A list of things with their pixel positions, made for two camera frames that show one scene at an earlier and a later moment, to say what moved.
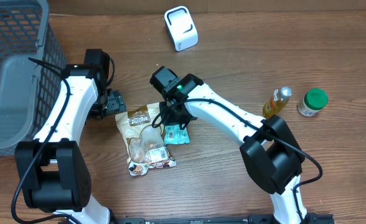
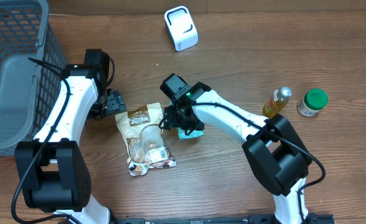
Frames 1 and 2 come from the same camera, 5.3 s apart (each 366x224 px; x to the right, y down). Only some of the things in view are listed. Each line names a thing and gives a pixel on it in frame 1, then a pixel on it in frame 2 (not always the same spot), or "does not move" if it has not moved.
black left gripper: x=117 y=104 does not move
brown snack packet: x=144 y=144 does not move
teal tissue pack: x=174 y=135 to x=191 y=134
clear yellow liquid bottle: x=277 y=102 does not move
